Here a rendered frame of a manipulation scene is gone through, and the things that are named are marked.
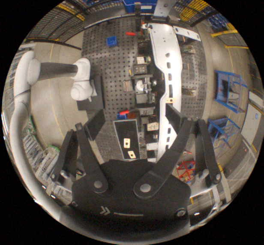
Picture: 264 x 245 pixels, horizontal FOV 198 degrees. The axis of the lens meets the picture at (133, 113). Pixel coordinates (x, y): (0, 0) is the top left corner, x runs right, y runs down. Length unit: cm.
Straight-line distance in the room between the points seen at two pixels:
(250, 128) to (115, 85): 838
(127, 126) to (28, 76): 63
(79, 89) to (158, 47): 68
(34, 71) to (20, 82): 10
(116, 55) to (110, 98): 48
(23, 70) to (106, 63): 85
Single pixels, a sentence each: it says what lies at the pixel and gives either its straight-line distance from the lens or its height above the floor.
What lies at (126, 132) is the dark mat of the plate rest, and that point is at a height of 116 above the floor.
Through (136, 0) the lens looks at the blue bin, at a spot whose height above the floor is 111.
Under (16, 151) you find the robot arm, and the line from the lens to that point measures 25.
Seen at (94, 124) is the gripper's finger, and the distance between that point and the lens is 15.
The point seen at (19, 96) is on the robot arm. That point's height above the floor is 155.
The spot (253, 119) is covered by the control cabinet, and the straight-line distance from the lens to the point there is 807.
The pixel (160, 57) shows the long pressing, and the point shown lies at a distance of 66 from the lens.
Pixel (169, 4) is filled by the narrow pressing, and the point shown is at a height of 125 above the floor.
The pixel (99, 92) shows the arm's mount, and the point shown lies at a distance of 95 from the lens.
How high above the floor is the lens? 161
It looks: 67 degrees down
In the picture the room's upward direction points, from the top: 174 degrees counter-clockwise
